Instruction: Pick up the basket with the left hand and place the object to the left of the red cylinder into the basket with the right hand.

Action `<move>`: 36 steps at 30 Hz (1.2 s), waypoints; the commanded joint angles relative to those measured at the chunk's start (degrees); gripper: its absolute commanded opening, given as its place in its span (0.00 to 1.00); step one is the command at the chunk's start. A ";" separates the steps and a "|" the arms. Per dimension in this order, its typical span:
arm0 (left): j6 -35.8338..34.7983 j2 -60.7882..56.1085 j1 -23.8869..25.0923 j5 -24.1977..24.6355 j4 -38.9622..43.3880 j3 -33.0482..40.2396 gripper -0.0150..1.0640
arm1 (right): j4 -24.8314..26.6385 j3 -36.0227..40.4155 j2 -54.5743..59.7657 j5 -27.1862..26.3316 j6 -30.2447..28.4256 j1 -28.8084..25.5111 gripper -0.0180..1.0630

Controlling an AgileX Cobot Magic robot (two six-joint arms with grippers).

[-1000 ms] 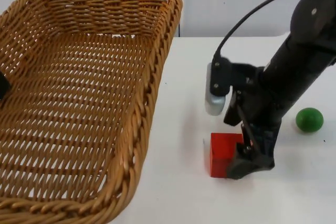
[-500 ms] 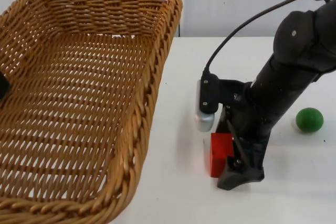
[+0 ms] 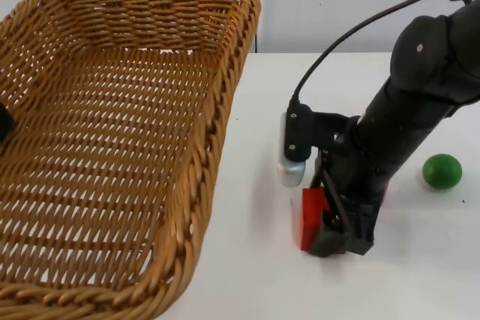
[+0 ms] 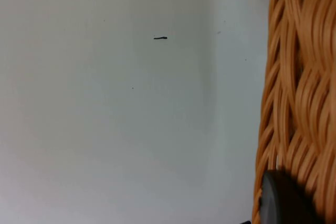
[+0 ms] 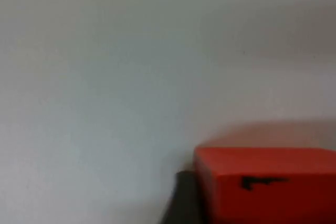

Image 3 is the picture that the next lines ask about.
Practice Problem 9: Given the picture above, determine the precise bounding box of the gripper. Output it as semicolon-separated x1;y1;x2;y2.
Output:
307;117;391;258

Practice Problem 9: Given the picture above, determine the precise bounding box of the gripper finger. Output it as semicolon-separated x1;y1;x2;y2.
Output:
0;101;17;145

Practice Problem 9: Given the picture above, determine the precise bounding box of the red cube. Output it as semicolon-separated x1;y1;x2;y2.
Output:
301;187;331;252

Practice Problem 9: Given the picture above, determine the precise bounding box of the pale brown wicker basket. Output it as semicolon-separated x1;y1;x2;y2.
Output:
0;0;263;320

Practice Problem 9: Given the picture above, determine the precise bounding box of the green ball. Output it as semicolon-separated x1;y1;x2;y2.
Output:
422;153;463;190

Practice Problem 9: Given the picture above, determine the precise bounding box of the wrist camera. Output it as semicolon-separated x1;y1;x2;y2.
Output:
277;104;317;189

